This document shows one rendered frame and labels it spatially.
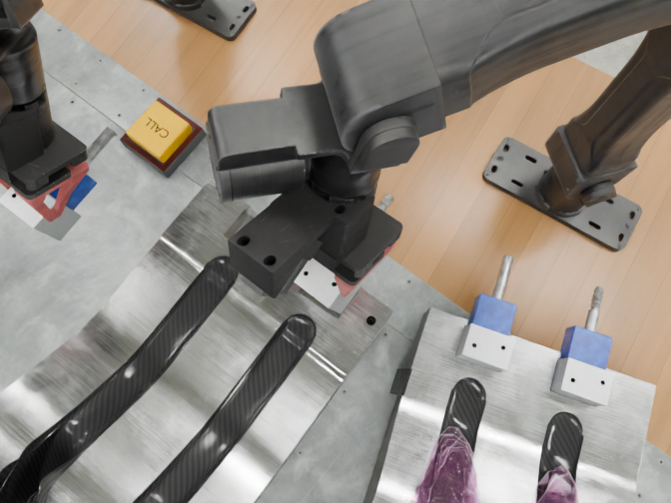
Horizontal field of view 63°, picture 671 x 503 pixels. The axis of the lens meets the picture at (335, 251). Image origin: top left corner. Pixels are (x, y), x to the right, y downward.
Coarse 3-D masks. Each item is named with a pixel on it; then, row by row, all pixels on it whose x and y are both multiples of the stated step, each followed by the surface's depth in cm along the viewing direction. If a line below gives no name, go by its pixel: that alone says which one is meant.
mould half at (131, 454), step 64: (192, 256) 61; (128, 320) 60; (256, 320) 59; (320, 320) 59; (384, 320) 59; (64, 384) 55; (192, 384) 58; (320, 384) 57; (0, 448) 51; (128, 448) 53; (256, 448) 56
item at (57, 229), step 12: (108, 132) 59; (96, 144) 59; (96, 156) 60; (84, 180) 58; (12, 192) 56; (72, 192) 57; (84, 192) 59; (12, 204) 55; (24, 204) 55; (48, 204) 55; (72, 204) 58; (24, 216) 55; (36, 216) 55; (60, 216) 57; (72, 216) 59; (36, 228) 55; (48, 228) 57; (60, 228) 59; (60, 240) 60
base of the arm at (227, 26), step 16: (160, 0) 79; (176, 0) 77; (192, 0) 77; (208, 0) 79; (224, 0) 79; (240, 0) 79; (192, 16) 78; (208, 16) 79; (224, 16) 78; (240, 16) 78; (224, 32) 78; (240, 32) 79
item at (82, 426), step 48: (192, 288) 60; (192, 336) 59; (288, 336) 59; (144, 384) 57; (240, 384) 57; (48, 432) 52; (96, 432) 54; (240, 432) 57; (0, 480) 50; (48, 480) 50; (192, 480) 53
